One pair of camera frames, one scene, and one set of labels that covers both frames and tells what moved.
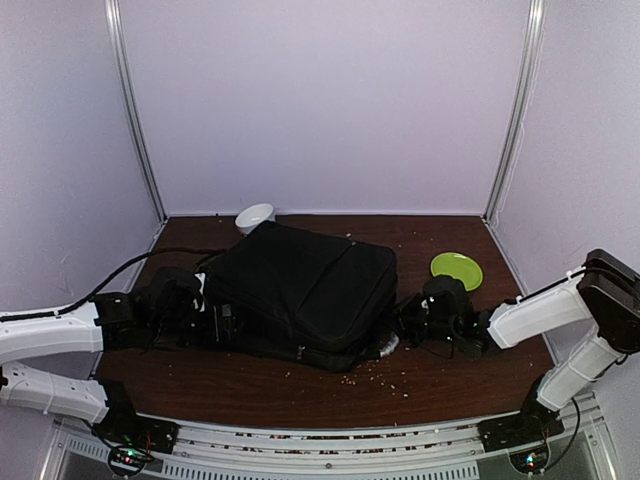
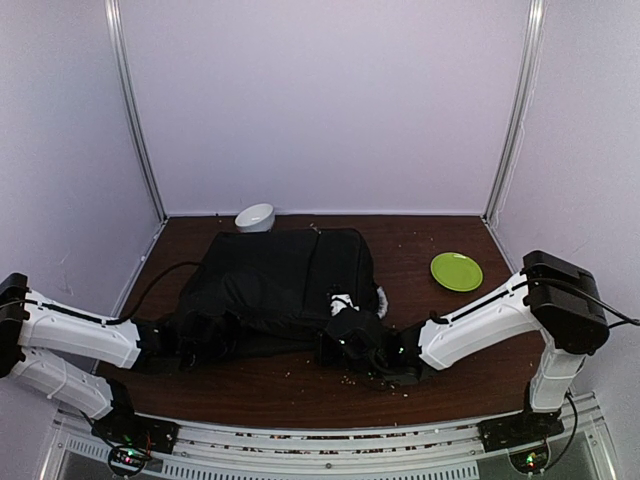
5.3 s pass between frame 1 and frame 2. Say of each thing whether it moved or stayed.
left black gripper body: moved
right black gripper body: moved
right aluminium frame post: stayed
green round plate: stayed
